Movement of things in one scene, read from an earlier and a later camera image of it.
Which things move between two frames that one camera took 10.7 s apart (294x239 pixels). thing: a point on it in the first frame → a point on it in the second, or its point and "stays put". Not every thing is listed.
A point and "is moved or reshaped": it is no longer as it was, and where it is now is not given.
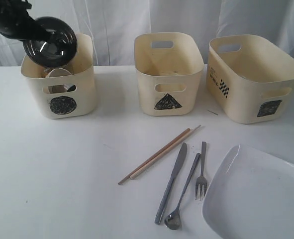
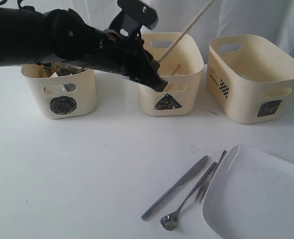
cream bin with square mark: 255,77 stays put
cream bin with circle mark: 66,96 stays put
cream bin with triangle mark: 168,65 stays put
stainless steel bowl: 54,52 is moved or reshaped
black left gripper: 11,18 → 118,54
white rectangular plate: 252,195 stays put
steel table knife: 169,184 → 195,168
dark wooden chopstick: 153,157 → 172,74
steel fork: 201,181 → 201,193
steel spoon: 173,220 → 169,221
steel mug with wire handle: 54,88 → 47,72
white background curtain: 113,25 stays put
